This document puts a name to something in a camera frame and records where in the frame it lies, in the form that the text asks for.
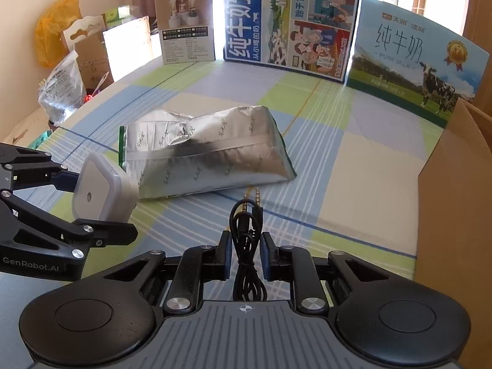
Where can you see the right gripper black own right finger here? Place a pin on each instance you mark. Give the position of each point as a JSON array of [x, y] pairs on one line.
[[367, 313]]

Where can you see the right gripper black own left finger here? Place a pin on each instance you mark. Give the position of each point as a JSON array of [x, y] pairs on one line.
[[103, 318]]

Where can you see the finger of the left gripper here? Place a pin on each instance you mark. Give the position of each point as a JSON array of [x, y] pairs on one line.
[[23, 168], [29, 233]]

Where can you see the white square plug adapter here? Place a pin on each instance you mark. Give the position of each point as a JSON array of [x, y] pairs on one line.
[[104, 192]]

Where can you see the clear printed plastic bag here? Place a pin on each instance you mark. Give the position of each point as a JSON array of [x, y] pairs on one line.
[[62, 92]]

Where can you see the red lollipop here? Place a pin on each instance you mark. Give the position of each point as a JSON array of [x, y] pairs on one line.
[[97, 89]]

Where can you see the brown cardboard box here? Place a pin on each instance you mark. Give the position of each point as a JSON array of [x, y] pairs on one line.
[[454, 231]]

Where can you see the silver foil bag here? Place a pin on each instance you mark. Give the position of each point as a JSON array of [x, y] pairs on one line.
[[169, 154]]

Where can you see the yellow plastic bag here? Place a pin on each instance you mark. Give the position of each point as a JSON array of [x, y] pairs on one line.
[[48, 40]]

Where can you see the white board panel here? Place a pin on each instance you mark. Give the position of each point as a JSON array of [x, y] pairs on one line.
[[128, 46]]

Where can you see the checkered tablecloth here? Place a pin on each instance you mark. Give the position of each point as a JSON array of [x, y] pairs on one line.
[[332, 167]]

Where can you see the white humidifier product box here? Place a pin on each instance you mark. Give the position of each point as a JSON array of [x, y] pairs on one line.
[[185, 30]]

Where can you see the green pasture milk carton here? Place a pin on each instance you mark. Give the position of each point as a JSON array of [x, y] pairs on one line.
[[413, 62]]

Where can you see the blue cartoon milk carton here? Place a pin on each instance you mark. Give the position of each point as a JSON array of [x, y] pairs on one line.
[[308, 36]]

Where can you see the brown curtain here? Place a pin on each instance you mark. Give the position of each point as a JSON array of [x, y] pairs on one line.
[[478, 30]]

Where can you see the brown box with white handle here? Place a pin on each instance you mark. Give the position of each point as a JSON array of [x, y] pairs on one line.
[[85, 36]]

